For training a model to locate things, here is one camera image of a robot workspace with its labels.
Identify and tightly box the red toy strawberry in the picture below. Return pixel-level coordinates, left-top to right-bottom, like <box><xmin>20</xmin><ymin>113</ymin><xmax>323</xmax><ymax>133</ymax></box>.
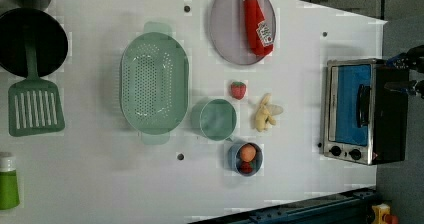
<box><xmin>230</xmin><ymin>82</ymin><xmax>247</xmax><ymax>100</ymax></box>

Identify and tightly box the small red toy fruit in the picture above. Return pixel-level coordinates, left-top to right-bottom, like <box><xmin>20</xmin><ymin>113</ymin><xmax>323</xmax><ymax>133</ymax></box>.
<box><xmin>240</xmin><ymin>162</ymin><xmax>253</xmax><ymax>174</ymax></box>

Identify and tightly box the silver black toaster oven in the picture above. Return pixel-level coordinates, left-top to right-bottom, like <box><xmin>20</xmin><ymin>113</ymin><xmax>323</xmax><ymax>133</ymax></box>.
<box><xmin>323</xmin><ymin>59</ymin><xmax>409</xmax><ymax>165</ymax></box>

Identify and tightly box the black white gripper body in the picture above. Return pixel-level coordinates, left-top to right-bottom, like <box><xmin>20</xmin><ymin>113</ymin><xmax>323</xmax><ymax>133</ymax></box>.
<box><xmin>386</xmin><ymin>45</ymin><xmax>424</xmax><ymax>73</ymax></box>

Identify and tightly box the yellow red button box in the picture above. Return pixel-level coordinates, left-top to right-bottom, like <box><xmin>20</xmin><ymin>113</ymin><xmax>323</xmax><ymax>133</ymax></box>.
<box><xmin>372</xmin><ymin>204</ymin><xmax>399</xmax><ymax>224</ymax></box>

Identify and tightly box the small blue bowl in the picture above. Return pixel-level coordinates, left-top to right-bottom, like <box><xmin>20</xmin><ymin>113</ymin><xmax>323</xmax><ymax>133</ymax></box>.
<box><xmin>228</xmin><ymin>142</ymin><xmax>263</xmax><ymax>176</ymax></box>

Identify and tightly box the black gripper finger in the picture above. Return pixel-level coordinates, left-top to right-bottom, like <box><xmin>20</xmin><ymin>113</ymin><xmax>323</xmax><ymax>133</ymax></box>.
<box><xmin>384</xmin><ymin>80</ymin><xmax>424</xmax><ymax>98</ymax></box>

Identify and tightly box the orange toy egg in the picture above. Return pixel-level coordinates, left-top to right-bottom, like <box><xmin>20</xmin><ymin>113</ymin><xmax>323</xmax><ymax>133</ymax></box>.
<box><xmin>240</xmin><ymin>144</ymin><xmax>256</xmax><ymax>162</ymax></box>

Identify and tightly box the green white bottle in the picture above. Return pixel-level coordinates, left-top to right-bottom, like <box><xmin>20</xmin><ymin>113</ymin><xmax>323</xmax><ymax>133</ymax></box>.
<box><xmin>0</xmin><ymin>152</ymin><xmax>20</xmax><ymax>210</ymax></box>

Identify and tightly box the green measuring cup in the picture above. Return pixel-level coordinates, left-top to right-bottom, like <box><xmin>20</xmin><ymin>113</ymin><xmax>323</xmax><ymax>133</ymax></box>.
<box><xmin>191</xmin><ymin>99</ymin><xmax>237</xmax><ymax>141</ymax></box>

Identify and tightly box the red ketchup bottle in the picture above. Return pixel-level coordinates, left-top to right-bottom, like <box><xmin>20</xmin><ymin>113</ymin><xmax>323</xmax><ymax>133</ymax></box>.
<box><xmin>242</xmin><ymin>0</ymin><xmax>274</xmax><ymax>57</ymax></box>

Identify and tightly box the peeled yellow toy banana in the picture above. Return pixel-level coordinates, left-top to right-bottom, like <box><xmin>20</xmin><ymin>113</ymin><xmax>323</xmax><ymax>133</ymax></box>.
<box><xmin>254</xmin><ymin>93</ymin><xmax>283</xmax><ymax>132</ymax></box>

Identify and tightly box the green plastic colander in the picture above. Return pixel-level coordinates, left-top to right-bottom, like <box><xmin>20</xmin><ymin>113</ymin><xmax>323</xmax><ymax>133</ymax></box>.
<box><xmin>120</xmin><ymin>21</ymin><xmax>189</xmax><ymax>145</ymax></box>

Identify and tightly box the round grey plate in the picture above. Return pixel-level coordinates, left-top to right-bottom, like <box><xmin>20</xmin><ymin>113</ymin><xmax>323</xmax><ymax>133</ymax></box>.
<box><xmin>209</xmin><ymin>0</ymin><xmax>276</xmax><ymax>65</ymax></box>

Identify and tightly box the green slotted spatula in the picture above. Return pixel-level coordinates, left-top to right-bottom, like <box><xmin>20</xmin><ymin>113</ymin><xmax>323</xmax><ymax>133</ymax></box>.
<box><xmin>8</xmin><ymin>27</ymin><xmax>65</xmax><ymax>137</ymax></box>

